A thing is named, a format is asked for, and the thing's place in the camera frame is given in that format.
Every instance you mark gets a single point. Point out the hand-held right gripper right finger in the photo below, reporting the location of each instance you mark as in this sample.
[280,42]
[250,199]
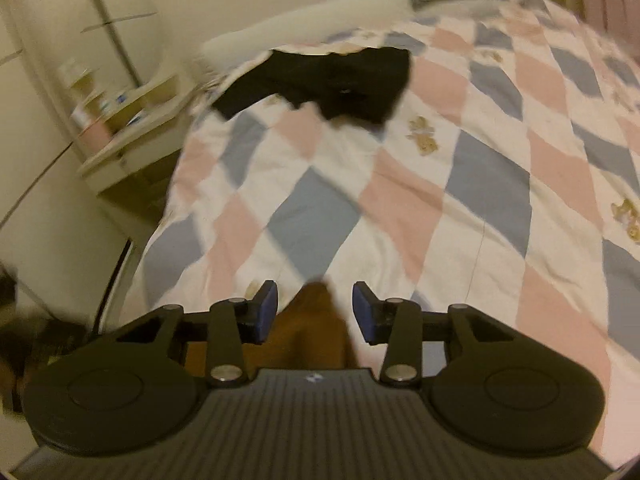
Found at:
[365,312]

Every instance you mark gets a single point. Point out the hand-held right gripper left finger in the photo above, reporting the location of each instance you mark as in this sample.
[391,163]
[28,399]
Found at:
[265,312]

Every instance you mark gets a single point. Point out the brown sweater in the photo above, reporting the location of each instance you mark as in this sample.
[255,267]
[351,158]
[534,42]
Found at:
[315,330]

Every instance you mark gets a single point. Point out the checkered bear print quilt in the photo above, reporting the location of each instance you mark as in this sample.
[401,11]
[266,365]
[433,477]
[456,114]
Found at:
[400,185]

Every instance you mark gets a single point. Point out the white dressing table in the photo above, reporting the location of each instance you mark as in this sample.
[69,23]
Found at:
[135,135]

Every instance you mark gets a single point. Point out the black garment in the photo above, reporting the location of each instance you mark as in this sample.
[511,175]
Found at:
[340,82]

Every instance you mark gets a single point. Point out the pink tissue holder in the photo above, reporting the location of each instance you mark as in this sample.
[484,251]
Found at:
[94,132]

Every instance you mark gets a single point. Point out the oval mirror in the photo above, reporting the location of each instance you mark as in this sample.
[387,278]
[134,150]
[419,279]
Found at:
[125,30]

